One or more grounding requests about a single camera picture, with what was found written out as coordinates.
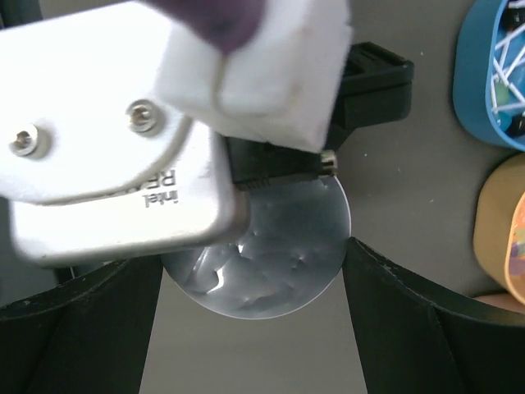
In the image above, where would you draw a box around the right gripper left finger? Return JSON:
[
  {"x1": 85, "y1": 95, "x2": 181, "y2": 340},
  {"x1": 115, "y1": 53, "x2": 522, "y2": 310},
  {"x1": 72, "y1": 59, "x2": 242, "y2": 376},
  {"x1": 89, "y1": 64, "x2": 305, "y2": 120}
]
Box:
[{"x1": 1, "y1": 256, "x2": 163, "y2": 393}]

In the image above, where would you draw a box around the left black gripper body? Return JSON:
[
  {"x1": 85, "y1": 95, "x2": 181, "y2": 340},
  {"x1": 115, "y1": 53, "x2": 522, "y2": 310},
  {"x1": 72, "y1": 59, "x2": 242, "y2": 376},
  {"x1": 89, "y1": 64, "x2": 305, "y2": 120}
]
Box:
[{"x1": 227, "y1": 42, "x2": 414, "y2": 190}]

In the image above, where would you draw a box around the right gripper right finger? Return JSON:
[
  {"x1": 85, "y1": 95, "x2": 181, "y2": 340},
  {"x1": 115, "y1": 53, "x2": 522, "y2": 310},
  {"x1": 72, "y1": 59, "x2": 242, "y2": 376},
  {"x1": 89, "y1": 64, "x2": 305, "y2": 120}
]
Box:
[{"x1": 342, "y1": 237, "x2": 524, "y2": 393}]

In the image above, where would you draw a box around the clear jar lid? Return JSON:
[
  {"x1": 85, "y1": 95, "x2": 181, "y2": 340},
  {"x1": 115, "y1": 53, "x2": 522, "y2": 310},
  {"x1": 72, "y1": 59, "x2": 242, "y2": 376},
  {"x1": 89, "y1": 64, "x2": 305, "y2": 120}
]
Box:
[{"x1": 161, "y1": 176, "x2": 351, "y2": 320}]

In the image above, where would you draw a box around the orange tray of candies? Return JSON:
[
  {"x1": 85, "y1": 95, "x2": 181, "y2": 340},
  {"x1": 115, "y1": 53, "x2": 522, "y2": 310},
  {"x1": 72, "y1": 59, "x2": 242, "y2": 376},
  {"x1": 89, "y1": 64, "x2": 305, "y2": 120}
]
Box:
[{"x1": 472, "y1": 153, "x2": 524, "y2": 304}]

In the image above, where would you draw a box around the blue tray of lollipops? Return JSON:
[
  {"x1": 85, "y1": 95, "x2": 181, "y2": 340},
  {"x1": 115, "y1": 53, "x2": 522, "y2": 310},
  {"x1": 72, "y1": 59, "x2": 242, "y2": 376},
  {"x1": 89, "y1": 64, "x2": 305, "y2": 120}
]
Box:
[{"x1": 452, "y1": 1, "x2": 524, "y2": 151}]

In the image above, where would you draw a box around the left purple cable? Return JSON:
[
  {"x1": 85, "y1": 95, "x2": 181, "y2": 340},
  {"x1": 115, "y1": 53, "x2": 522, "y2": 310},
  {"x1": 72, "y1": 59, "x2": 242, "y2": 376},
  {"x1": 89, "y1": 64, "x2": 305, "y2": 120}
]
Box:
[{"x1": 151, "y1": 0, "x2": 267, "y2": 54}]

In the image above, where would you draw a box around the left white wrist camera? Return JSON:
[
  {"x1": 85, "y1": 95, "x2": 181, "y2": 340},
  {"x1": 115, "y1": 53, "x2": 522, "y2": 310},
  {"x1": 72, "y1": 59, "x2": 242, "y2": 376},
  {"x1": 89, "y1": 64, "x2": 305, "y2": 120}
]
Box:
[{"x1": 1, "y1": 1, "x2": 353, "y2": 267}]

